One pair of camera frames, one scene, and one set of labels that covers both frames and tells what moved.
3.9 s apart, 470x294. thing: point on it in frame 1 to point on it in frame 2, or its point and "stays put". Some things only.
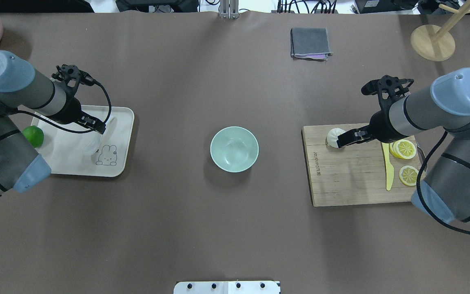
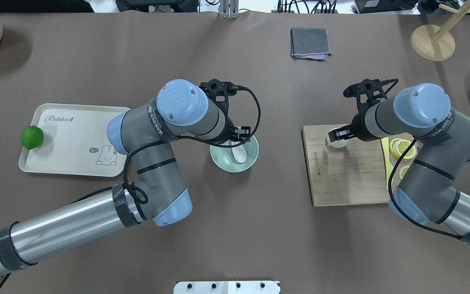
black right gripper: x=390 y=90 to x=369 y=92
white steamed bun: x=332 y=136 stays put
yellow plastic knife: x=389 y=168 stays put
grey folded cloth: x=310 y=43 stays put
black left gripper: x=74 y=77 to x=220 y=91
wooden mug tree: x=437 y=44 stays put
